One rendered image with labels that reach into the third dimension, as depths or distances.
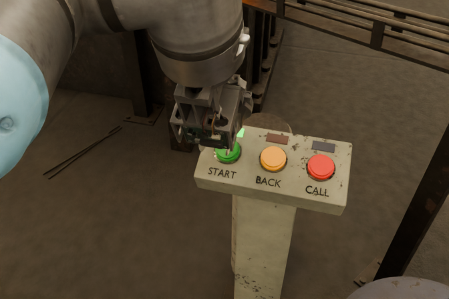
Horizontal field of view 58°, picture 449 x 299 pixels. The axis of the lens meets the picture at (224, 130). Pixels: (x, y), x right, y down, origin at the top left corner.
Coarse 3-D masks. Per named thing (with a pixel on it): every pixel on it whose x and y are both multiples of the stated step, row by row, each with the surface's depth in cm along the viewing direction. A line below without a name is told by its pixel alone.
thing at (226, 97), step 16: (240, 80) 49; (176, 96) 41; (192, 96) 41; (208, 96) 40; (224, 96) 47; (240, 96) 48; (176, 112) 47; (192, 112) 46; (208, 112) 46; (224, 112) 46; (192, 128) 47; (208, 128) 45; (224, 128) 45; (208, 144) 49; (224, 144) 49
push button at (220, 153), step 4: (236, 144) 66; (216, 148) 66; (236, 148) 65; (216, 152) 66; (220, 152) 65; (224, 152) 65; (232, 152) 65; (236, 152) 65; (220, 156) 65; (224, 156) 65; (228, 156) 65; (232, 156) 65; (236, 156) 65; (224, 160) 65; (228, 160) 65; (232, 160) 65
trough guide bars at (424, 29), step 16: (272, 0) 93; (304, 0) 86; (320, 0) 83; (352, 0) 84; (368, 0) 82; (336, 16) 82; (368, 16) 76; (384, 16) 80; (400, 16) 78; (416, 16) 75; (432, 16) 73; (384, 32) 75; (400, 32) 80; (416, 32) 70; (432, 32) 68; (448, 32) 72; (432, 48) 69; (448, 48) 67
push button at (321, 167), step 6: (318, 156) 64; (324, 156) 63; (312, 162) 63; (318, 162) 63; (324, 162) 63; (330, 162) 63; (312, 168) 63; (318, 168) 63; (324, 168) 62; (330, 168) 62; (312, 174) 63; (318, 174) 62; (324, 174) 62; (330, 174) 62
